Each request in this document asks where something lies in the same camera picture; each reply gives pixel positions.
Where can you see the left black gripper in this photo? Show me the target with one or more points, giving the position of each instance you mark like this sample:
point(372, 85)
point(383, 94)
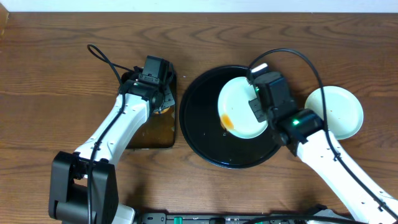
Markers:
point(168, 101)

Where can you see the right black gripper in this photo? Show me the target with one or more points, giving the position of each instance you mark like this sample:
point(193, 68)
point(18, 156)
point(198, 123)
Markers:
point(256, 106)

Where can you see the green orange sponge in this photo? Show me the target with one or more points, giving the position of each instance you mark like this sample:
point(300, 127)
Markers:
point(162, 111)

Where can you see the light green plate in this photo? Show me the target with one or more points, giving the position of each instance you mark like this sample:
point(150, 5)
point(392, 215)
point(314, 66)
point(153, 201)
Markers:
point(344, 112)
point(235, 112)

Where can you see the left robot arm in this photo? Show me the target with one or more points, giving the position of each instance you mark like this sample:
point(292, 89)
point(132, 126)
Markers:
point(83, 186)

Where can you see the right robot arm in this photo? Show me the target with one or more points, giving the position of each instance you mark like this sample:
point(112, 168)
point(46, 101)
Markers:
point(308, 137)

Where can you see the black rectangular water tray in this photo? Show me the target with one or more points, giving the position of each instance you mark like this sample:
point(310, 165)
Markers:
point(141, 129)

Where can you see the round black tray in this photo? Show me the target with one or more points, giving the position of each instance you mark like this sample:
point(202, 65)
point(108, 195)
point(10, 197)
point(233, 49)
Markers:
point(201, 125)

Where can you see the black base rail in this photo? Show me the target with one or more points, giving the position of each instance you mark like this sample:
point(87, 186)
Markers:
point(165, 217)

